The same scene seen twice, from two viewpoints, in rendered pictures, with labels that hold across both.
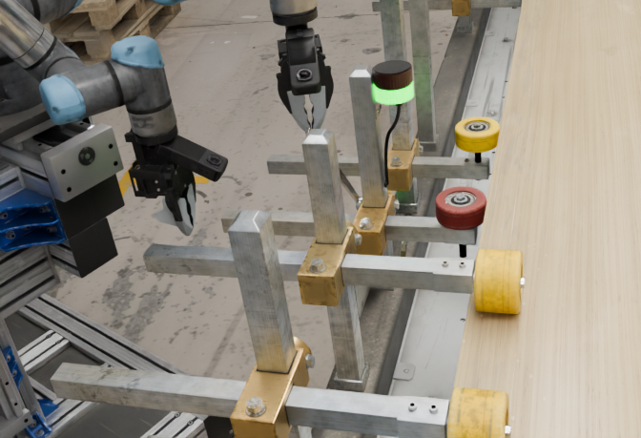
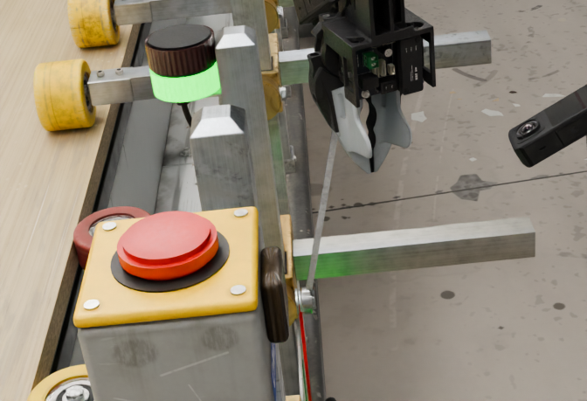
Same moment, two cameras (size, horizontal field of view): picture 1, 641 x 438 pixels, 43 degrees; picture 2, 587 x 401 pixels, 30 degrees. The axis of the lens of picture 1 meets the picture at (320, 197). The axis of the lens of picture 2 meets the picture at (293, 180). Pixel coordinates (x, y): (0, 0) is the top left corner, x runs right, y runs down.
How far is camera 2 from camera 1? 2.06 m
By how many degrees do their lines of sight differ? 117
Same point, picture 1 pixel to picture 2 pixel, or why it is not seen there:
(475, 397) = not seen: outside the picture
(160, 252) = (466, 35)
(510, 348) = not seen: hidden behind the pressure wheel
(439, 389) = not seen: hidden behind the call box
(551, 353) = (29, 101)
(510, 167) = (23, 306)
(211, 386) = not seen: outside the picture
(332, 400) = not seen: outside the picture
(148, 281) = not seen: outside the picture
